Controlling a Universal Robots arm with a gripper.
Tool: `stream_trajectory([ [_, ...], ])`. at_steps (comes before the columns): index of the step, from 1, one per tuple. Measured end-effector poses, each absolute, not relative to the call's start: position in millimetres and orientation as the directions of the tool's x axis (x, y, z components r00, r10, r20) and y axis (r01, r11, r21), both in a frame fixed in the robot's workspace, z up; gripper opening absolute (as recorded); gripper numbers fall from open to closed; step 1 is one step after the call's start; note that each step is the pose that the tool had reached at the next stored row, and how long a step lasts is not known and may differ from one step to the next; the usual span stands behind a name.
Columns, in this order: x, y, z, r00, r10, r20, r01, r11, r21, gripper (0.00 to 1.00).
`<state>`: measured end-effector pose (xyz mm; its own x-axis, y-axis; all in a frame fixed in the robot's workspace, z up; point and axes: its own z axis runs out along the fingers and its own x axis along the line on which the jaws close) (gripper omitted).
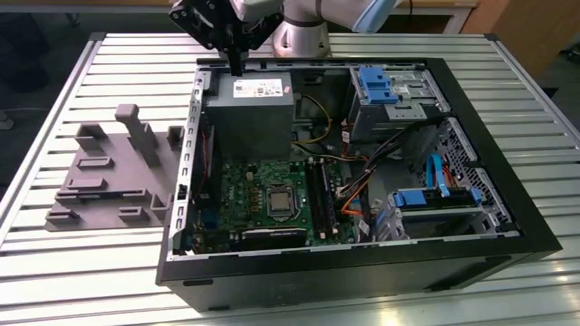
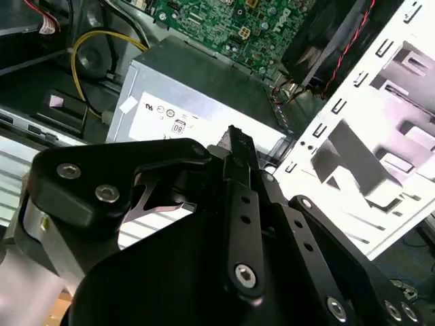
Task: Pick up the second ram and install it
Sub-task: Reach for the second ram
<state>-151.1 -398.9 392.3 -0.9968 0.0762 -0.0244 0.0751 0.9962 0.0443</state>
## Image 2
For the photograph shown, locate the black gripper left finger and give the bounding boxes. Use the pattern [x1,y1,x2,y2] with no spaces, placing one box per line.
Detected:
[25,125,266,306]

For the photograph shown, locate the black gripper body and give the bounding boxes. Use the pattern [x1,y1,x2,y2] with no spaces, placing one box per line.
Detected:
[67,203,327,326]

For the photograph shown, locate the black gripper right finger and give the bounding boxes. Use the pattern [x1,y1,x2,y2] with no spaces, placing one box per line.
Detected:
[253,141,428,326]

